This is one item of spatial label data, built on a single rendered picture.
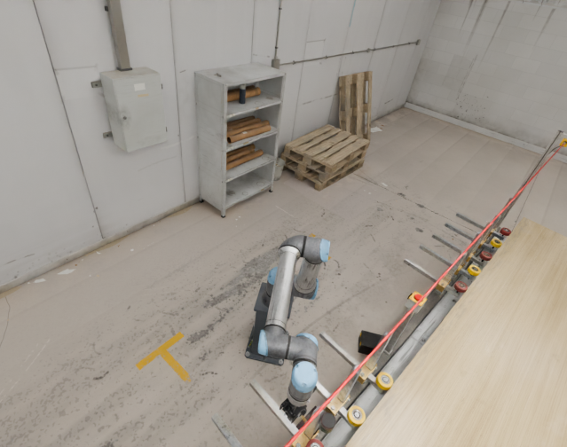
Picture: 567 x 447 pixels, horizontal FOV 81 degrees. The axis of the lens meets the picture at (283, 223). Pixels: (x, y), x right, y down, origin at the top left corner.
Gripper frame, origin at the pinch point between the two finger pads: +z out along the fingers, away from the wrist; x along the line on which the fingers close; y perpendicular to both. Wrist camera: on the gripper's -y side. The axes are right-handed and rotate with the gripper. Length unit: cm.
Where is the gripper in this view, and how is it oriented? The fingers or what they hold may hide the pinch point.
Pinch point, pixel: (295, 412)
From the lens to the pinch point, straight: 162.4
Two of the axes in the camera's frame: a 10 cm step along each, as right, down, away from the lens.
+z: -1.2, 7.7, 6.2
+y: -7.1, 3.7, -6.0
